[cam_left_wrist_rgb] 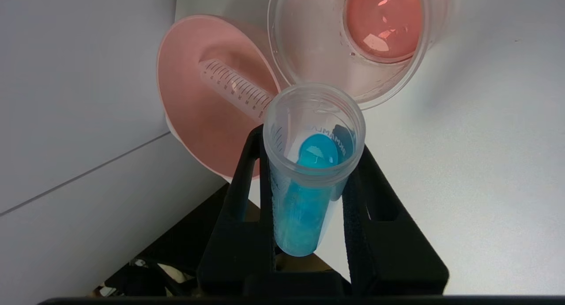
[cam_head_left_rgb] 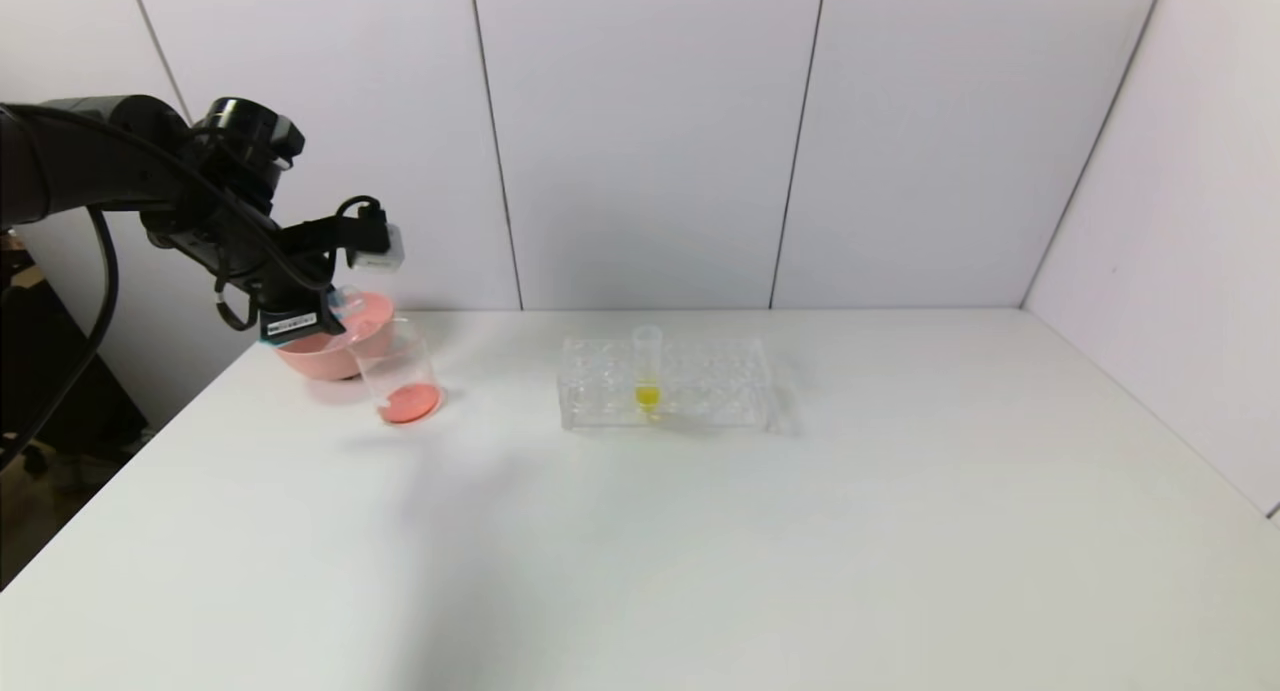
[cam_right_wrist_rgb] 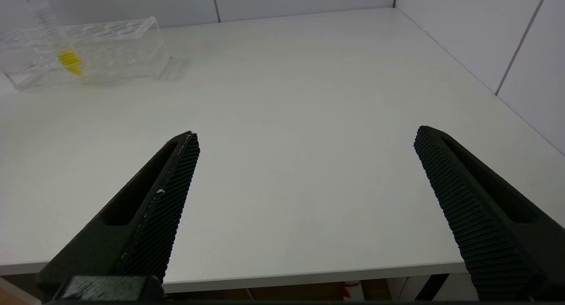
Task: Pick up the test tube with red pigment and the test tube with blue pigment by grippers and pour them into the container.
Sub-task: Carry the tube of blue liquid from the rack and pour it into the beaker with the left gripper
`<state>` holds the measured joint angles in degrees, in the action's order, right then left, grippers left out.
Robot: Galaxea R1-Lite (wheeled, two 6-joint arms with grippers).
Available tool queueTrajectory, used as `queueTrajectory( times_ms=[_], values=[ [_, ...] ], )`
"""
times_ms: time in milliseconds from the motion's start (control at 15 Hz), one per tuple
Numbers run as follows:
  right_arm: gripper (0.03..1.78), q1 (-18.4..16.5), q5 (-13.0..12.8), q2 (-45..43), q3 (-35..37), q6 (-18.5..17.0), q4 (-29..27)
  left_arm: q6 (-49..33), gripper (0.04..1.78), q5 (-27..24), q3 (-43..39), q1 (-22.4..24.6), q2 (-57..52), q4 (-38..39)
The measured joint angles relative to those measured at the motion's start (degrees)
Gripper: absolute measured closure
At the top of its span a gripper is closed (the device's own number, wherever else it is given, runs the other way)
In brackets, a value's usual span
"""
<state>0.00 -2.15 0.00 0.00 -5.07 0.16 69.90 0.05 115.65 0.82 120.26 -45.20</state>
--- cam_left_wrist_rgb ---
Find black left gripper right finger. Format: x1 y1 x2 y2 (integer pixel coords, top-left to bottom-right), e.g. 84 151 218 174
342 145 450 296

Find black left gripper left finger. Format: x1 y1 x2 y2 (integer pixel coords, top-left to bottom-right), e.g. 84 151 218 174
197 124 277 296

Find blue pigment test tube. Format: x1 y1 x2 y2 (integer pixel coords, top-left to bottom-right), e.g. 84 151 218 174
263 83 367 257

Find pink plastic bowl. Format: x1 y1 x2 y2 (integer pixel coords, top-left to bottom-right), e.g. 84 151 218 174
157 15 283 182

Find clear glass beaker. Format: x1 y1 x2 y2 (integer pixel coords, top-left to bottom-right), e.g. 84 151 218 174
267 0 455 110

